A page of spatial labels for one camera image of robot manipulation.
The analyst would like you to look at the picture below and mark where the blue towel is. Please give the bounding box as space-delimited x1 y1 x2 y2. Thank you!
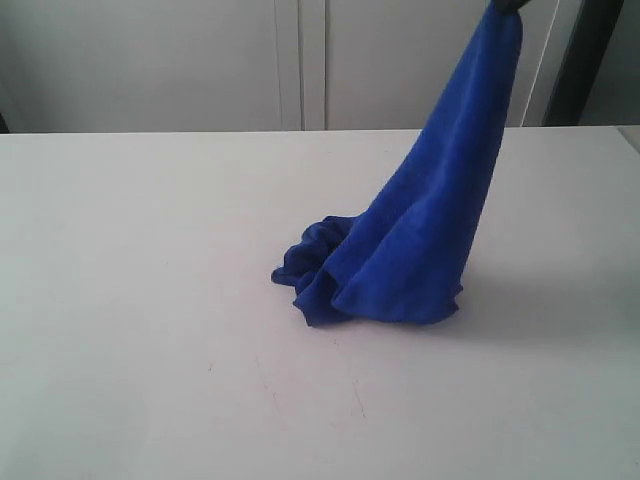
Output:
271 4 523 327

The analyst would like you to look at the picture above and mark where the dark vertical post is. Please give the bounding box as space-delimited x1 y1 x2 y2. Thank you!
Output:
542 0 625 127

